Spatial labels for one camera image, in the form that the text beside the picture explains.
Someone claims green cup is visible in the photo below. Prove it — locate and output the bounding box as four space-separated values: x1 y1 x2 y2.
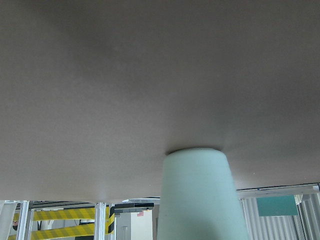
157 148 249 240

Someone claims yellow black striped barrier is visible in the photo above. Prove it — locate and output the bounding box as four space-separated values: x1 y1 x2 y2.
7 201 115 240

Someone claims green panel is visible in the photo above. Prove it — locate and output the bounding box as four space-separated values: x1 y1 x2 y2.
256 195 298 217

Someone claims aluminium frame post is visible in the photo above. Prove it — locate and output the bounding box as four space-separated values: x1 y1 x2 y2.
94 202 106 240

